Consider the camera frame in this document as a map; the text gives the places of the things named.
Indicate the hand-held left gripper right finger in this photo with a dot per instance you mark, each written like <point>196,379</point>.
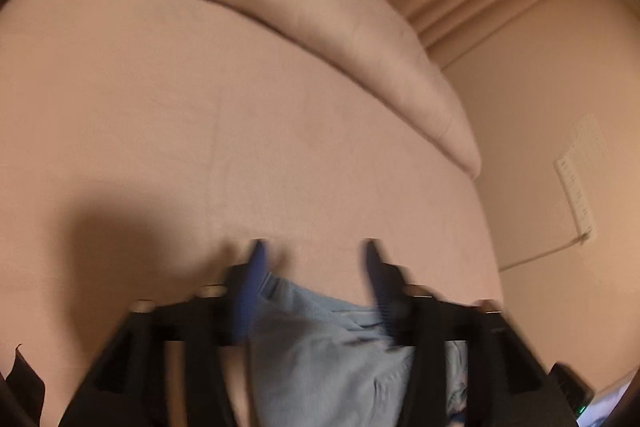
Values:
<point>376,277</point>

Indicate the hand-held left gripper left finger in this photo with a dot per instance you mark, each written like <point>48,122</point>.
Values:
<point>248,292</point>

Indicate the light blue denim pants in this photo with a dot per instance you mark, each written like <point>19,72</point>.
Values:
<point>320,357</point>

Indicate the pink bed sheet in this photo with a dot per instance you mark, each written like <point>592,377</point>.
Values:
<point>200,107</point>

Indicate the white power strip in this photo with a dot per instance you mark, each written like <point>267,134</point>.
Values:
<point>577,177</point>

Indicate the black cloth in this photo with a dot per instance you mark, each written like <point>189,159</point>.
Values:
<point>20,387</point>

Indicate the pink folded duvet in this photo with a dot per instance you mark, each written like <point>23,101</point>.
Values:
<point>300,7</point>

